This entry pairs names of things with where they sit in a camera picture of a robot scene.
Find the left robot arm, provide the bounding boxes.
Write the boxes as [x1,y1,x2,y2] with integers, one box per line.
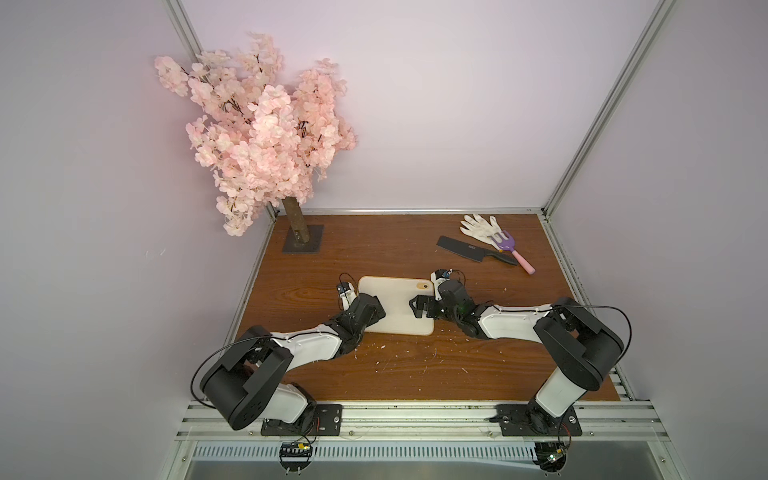
[193,294,385,435]

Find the left circuit board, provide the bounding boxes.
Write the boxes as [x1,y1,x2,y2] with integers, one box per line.
[278,441,314,475]

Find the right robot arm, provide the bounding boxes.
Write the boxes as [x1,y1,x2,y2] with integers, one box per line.
[409,280,629,436]

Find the aluminium front rail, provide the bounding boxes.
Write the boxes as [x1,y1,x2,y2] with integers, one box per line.
[175,399,671,444]

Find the dark metal tree base plate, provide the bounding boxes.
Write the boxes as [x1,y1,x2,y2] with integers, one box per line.
[282,224,325,254]

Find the white cutting board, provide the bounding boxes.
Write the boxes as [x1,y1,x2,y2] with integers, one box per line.
[358,276,434,336]

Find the circuit board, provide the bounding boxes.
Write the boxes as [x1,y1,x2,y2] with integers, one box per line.
[278,441,314,475]
[533,442,567,474]

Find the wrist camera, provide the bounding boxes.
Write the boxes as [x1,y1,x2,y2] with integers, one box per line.
[336,281,357,310]
[430,269,453,297]

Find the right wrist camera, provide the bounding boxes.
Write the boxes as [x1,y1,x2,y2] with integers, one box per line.
[430,269,453,297]

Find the white work glove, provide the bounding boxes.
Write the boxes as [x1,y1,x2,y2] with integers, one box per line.
[460,214,508,250]

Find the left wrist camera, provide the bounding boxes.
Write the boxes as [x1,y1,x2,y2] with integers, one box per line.
[336,281,357,310]

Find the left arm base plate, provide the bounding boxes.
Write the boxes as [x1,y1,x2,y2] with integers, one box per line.
[260,403,343,438]

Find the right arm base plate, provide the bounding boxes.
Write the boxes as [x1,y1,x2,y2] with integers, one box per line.
[489,403,583,437]

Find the right circuit board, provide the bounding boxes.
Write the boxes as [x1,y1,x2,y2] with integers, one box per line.
[533,442,567,474]

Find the purple pink toy rake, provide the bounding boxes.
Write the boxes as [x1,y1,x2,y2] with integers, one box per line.
[491,230,536,275]

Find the black cleaver knife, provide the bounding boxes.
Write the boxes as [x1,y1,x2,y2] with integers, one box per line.
[437,236,519,266]

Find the pink cherry blossom tree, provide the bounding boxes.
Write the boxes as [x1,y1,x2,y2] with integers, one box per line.
[154,33,357,237]

